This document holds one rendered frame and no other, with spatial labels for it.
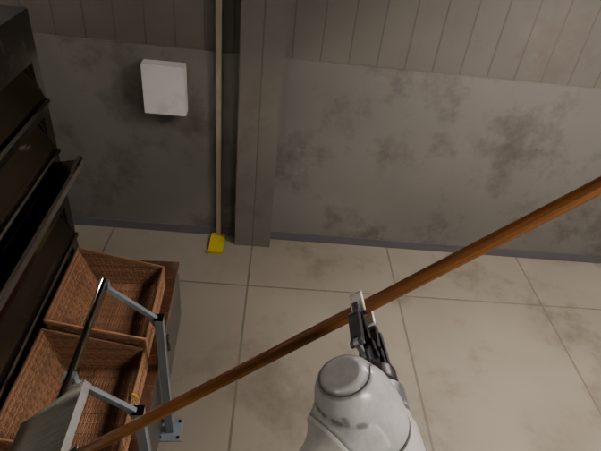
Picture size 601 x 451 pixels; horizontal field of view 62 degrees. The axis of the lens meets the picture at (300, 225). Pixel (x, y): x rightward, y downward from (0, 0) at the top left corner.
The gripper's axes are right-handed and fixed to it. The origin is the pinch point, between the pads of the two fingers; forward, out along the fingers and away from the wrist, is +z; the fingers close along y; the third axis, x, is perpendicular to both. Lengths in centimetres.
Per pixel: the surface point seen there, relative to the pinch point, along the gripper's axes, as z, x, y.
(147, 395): 72, -143, 58
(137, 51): 276, -106, -40
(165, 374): 87, -141, 64
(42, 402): 64, -171, 24
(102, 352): 88, -153, 33
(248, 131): 260, -78, 47
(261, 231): 260, -127, 125
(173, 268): 164, -143, 57
